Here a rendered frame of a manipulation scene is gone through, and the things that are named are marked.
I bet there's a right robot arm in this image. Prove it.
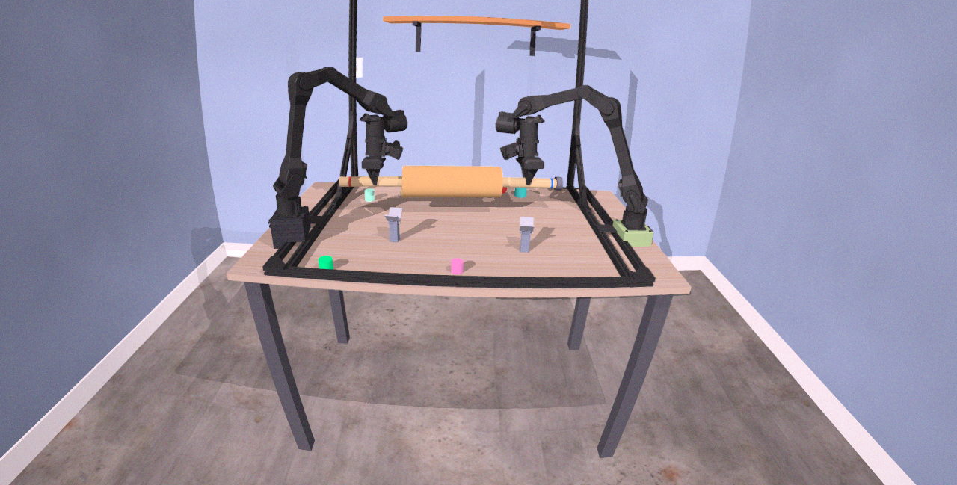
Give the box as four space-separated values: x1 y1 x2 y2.
273 67 407 218

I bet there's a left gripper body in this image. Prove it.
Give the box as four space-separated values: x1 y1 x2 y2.
518 136 544 169

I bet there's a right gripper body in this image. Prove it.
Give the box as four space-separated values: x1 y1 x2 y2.
361 135 385 169

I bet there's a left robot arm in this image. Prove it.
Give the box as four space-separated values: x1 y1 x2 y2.
495 85 648 230

